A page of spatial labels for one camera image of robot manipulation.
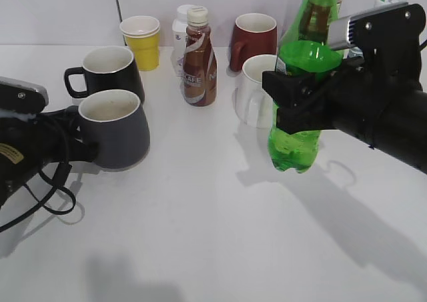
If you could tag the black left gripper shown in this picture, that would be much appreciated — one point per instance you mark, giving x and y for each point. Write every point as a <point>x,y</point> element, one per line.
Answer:
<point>28,146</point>

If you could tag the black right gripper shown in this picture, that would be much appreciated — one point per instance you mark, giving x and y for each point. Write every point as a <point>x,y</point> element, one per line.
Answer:
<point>385,109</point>

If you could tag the dark grey ceramic mug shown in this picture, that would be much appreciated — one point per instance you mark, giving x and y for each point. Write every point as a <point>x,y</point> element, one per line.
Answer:
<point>115,121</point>

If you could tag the green soda bottle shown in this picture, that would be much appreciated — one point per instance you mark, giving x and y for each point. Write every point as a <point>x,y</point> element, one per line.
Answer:
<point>304,61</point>

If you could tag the white ceramic mug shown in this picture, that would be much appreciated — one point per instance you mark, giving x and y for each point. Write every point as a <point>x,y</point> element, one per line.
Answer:
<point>253,105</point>

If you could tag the black ceramic mug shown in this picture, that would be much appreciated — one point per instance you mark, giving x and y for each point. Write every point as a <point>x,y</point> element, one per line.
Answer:
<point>106,68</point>

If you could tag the dark red ceramic mug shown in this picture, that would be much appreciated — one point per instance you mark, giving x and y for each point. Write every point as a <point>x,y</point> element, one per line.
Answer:
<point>253,34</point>

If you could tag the brown Nescafe coffee bottle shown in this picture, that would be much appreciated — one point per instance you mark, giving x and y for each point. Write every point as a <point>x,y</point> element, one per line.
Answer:
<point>199,60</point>

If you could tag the clear water bottle green label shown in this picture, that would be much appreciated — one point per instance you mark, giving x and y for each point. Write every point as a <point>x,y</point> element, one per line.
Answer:
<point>356,51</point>

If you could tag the white milk bottle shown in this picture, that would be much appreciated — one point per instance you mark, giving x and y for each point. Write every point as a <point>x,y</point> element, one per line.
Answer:
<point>179,27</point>

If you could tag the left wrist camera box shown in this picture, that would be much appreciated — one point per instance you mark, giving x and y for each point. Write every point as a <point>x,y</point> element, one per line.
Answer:
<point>22,97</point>

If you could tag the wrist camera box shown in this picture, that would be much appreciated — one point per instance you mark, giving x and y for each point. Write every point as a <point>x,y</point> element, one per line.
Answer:
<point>388,35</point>
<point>22,97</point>

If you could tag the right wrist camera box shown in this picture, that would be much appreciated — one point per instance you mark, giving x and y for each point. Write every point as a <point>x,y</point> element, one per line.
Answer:
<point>388,35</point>

